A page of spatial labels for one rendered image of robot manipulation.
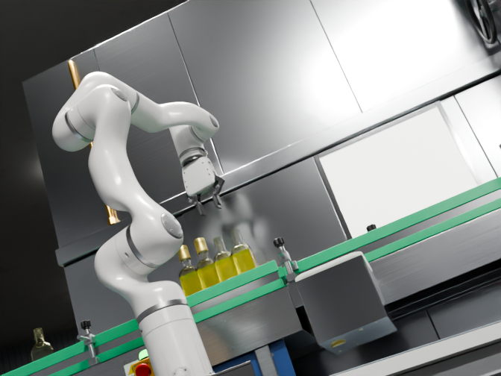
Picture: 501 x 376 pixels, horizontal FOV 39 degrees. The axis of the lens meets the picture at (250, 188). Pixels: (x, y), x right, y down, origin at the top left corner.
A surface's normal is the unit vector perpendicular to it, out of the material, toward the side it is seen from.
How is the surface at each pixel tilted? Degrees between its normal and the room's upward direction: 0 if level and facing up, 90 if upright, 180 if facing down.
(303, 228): 90
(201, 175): 92
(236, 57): 90
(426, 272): 90
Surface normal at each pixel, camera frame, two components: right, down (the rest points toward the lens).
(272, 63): -0.29, -0.33
